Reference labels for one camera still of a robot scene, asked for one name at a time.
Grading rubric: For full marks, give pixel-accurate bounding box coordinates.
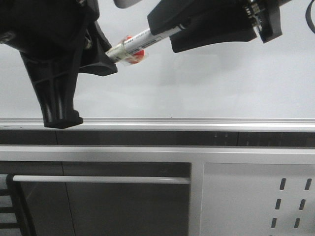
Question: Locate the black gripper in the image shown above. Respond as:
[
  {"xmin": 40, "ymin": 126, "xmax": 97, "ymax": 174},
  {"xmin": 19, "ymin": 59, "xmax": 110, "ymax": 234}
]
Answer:
[
  {"xmin": 170, "ymin": 0, "xmax": 290, "ymax": 53},
  {"xmin": 0, "ymin": 0, "xmax": 118, "ymax": 129}
]

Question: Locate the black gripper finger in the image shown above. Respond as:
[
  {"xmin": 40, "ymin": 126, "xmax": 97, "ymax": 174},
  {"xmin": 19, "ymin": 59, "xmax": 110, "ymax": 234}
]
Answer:
[{"xmin": 147, "ymin": 0, "xmax": 246, "ymax": 35}]

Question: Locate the white marker with black tip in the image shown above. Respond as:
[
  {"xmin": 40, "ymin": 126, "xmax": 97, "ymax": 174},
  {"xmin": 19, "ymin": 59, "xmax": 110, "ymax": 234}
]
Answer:
[{"xmin": 106, "ymin": 24, "xmax": 187, "ymax": 63}]

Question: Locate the red round magnet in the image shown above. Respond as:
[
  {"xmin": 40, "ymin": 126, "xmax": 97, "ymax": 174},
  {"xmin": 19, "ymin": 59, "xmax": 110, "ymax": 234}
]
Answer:
[{"xmin": 121, "ymin": 35, "xmax": 147, "ymax": 66}]

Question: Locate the white horizontal rod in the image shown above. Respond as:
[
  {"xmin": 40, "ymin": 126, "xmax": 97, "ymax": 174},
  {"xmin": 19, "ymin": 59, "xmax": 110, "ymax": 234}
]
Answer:
[{"xmin": 13, "ymin": 175, "xmax": 190, "ymax": 184}]

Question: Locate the white perforated pegboard panel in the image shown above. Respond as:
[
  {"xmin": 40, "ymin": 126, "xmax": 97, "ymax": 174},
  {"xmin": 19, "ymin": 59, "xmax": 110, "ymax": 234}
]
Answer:
[{"xmin": 201, "ymin": 163, "xmax": 315, "ymax": 236}]

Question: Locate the white whiteboard with aluminium frame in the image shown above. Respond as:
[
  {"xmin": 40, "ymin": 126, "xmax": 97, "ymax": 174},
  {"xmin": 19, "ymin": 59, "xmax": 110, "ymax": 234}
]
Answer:
[{"xmin": 0, "ymin": 0, "xmax": 315, "ymax": 132}]

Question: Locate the black cable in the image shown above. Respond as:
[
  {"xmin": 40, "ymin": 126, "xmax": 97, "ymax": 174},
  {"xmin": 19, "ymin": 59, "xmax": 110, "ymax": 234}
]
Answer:
[{"xmin": 305, "ymin": 0, "xmax": 315, "ymax": 34}]

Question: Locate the white metal stand frame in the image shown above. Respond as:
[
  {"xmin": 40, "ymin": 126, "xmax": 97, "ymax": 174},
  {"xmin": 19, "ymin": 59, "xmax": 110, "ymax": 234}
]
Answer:
[{"xmin": 0, "ymin": 146, "xmax": 315, "ymax": 236}]

